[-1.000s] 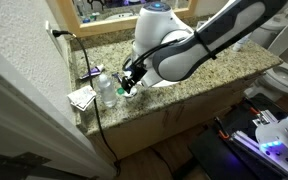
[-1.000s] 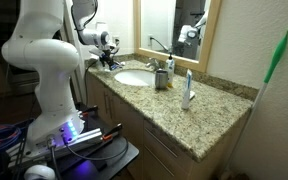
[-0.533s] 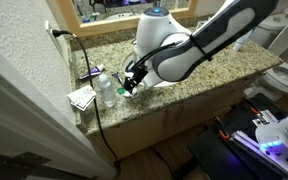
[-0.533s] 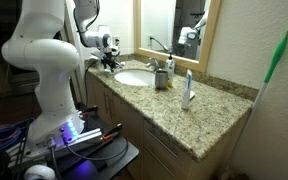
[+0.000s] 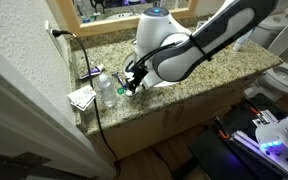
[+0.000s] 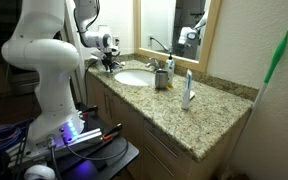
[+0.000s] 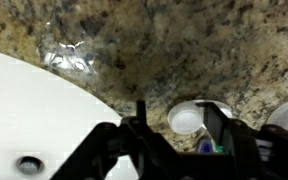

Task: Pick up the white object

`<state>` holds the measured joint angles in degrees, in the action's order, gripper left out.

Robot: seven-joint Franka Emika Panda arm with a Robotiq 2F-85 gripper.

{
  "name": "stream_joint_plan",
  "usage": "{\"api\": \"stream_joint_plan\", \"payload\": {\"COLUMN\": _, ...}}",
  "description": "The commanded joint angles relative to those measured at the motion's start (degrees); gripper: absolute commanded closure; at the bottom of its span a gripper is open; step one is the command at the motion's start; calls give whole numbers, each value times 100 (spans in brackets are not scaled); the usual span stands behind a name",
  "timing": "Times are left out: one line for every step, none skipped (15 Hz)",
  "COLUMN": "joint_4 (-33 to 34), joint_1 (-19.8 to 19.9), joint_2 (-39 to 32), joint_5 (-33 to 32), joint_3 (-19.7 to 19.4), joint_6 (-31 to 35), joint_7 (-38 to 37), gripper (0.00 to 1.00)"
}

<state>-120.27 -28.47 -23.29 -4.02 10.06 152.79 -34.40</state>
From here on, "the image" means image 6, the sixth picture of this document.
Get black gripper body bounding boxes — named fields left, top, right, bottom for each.
left=101, top=51, right=121, bottom=66

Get white sink basin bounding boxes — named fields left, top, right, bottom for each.
left=113, top=68, right=157, bottom=87

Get chrome faucet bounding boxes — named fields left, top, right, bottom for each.
left=145, top=57, right=162, bottom=72

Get black orange clamp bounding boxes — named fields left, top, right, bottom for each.
left=78, top=104, right=100, bottom=118
left=102, top=123, right=123, bottom=141

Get grey metal cup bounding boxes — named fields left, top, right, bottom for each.
left=154, top=68, right=169, bottom=90

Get white soap pump bottle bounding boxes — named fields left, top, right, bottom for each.
left=165, top=52, right=176, bottom=88

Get wooden framed mirror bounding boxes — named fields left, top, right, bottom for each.
left=132, top=0, right=222, bottom=73

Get black robot cart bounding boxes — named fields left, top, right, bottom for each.
left=50, top=109, right=140, bottom=180

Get wooden vanity cabinet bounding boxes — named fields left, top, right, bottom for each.
left=85, top=71, right=252, bottom=180

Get white round device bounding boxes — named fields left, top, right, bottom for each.
left=23, top=164, right=57, bottom=180

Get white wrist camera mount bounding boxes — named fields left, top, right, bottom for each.
left=90, top=49, right=107, bottom=60

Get white wall outlet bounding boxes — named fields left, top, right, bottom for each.
left=112, top=35, right=121, bottom=47

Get white door frame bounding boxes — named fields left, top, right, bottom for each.
left=62, top=0, right=87, bottom=104

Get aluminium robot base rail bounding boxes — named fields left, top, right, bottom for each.
left=5, top=128, right=105, bottom=168

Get black base cable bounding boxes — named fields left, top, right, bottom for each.
left=62, top=134, right=130, bottom=162

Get coiled blue orange cables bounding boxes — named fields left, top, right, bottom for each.
left=0, top=123, right=23, bottom=156

